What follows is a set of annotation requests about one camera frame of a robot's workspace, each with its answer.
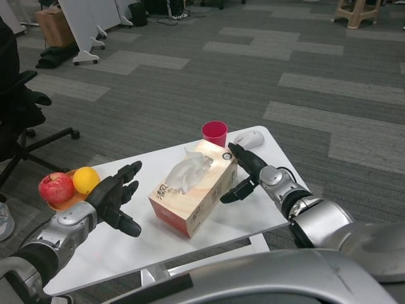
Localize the white partition panel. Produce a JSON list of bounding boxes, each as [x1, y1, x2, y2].
[[56, 0, 108, 67], [0, 0, 28, 35], [109, 0, 134, 28]]

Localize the orange fruit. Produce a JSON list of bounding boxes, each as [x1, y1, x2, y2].
[[72, 167, 99, 194]]

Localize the red apple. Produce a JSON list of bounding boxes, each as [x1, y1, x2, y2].
[[37, 172, 76, 205]]

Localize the black office chair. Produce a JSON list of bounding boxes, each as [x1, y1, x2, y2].
[[0, 70, 81, 203]]

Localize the orange plate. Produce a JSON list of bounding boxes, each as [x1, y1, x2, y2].
[[47, 168, 102, 212]]

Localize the black bag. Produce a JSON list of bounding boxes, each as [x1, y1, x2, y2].
[[35, 46, 80, 69]]

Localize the white computer mouse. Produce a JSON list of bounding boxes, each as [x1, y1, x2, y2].
[[233, 130, 265, 149]]

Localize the seated person black jacket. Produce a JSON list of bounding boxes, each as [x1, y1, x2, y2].
[[0, 17, 20, 242]]

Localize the standing person white shoes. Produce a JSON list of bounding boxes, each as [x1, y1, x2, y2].
[[169, 0, 191, 20]]

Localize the black waste bin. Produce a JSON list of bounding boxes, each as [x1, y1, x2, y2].
[[128, 2, 149, 27]]

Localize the person with black-white shoe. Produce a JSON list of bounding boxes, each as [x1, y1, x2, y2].
[[47, 294, 74, 304]]

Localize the brown cardboard box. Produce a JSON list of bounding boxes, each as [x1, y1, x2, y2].
[[34, 6, 77, 48]]

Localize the orange and beige tissue box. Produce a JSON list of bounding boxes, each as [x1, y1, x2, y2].
[[147, 139, 239, 238]]

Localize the white table frame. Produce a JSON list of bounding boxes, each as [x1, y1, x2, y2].
[[140, 236, 271, 288]]

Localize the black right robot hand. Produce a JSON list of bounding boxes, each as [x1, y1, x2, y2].
[[220, 142, 267, 205]]

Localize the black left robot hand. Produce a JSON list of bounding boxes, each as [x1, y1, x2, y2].
[[85, 160, 143, 238]]

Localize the pink plastic cup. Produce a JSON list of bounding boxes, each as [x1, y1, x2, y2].
[[201, 120, 228, 148]]

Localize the silver robot chest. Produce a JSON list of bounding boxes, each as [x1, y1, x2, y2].
[[94, 248, 398, 304]]

